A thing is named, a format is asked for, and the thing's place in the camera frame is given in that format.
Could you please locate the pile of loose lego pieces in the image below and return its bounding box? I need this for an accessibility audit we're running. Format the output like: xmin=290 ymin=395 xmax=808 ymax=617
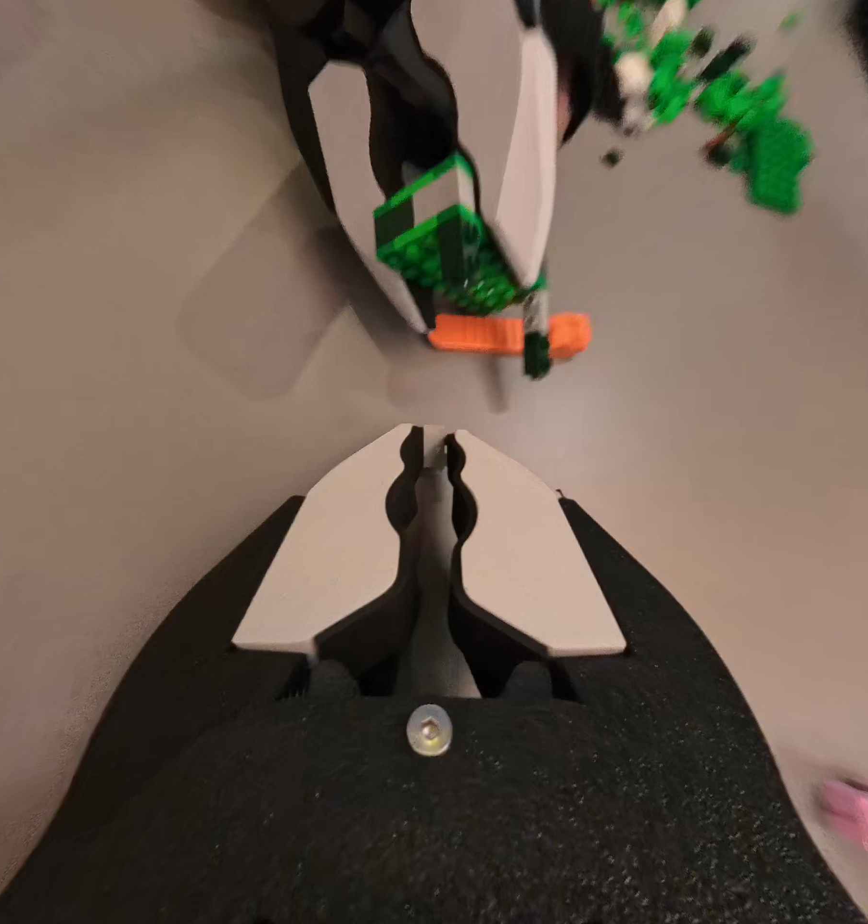
xmin=596 ymin=0 xmax=816 ymax=216

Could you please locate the green lego build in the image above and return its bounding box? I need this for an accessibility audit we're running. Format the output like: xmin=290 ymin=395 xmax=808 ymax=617
xmin=372 ymin=152 xmax=550 ymax=319

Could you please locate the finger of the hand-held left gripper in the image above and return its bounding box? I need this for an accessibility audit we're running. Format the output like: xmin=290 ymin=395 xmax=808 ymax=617
xmin=307 ymin=61 xmax=438 ymax=334
xmin=411 ymin=0 xmax=558 ymax=288

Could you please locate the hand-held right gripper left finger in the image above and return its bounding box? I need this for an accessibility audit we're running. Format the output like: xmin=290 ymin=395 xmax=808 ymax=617
xmin=230 ymin=423 xmax=425 ymax=677

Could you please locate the pink lego pig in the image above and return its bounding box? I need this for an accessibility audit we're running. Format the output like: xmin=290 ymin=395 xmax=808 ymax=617
xmin=817 ymin=776 xmax=868 ymax=857

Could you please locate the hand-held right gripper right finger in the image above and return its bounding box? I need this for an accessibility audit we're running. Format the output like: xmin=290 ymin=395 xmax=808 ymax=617
xmin=445 ymin=429 xmax=629 ymax=677

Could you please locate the orange brick separator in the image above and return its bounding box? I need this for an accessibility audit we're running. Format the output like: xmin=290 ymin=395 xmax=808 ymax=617
xmin=428 ymin=312 xmax=592 ymax=359

